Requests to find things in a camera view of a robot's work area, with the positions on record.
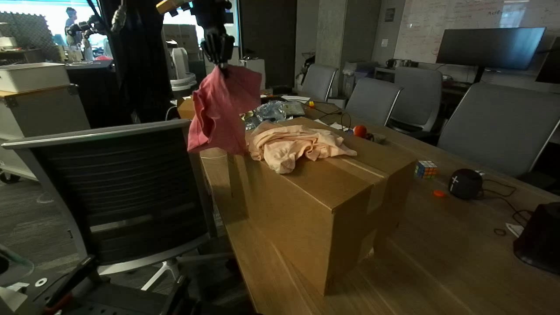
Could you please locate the black monitor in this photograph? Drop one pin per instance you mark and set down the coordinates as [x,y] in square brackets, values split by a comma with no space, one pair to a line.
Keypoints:
[491,48]

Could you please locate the grey chair far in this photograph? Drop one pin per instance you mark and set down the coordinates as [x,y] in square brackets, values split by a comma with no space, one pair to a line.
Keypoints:
[320,81]

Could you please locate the small colourful cube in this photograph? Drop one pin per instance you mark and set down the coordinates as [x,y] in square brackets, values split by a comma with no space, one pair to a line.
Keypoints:
[426,169]

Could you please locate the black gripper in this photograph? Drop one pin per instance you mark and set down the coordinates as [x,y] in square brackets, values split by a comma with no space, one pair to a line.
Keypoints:
[218,44]

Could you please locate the grey chair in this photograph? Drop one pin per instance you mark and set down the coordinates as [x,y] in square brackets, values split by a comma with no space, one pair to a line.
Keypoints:
[372,102]
[419,102]
[320,81]
[503,128]

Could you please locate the large brown cardboard box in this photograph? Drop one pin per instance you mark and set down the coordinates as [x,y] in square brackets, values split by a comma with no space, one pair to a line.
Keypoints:
[327,216]

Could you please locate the pink t-shirt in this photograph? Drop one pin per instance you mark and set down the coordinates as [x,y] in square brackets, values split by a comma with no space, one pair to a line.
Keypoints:
[220,104]

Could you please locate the grey chair near right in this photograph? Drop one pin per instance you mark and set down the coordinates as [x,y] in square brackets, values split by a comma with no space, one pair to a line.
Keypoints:
[503,128]

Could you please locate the peach t-shirt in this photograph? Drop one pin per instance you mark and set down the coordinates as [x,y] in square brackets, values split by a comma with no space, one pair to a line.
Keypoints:
[283,146]

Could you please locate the black round speaker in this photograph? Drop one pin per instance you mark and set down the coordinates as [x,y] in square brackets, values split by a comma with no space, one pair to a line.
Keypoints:
[467,184]

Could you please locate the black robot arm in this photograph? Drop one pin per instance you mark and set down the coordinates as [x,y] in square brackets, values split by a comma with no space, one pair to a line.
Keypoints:
[136,37]

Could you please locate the small brown cardboard box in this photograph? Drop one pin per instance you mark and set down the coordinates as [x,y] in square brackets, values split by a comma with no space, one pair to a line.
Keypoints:
[187,109]

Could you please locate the red ball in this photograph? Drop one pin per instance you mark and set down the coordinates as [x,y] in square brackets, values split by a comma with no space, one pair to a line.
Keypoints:
[362,132]

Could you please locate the clear plastic bag clutter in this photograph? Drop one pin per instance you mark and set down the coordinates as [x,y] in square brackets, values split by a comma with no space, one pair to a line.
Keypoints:
[274,111]

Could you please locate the black object right edge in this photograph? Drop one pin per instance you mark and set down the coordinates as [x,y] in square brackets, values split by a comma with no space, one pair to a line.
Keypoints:
[540,242]

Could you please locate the grey chair middle right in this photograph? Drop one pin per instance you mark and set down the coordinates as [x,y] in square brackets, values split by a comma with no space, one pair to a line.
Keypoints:
[419,102]

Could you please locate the black mesh office chair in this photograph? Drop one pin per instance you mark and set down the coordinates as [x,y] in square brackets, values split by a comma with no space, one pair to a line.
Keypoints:
[134,195]

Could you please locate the grey cabinet left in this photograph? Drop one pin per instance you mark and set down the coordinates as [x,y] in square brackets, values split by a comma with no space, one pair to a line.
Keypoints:
[40,99]

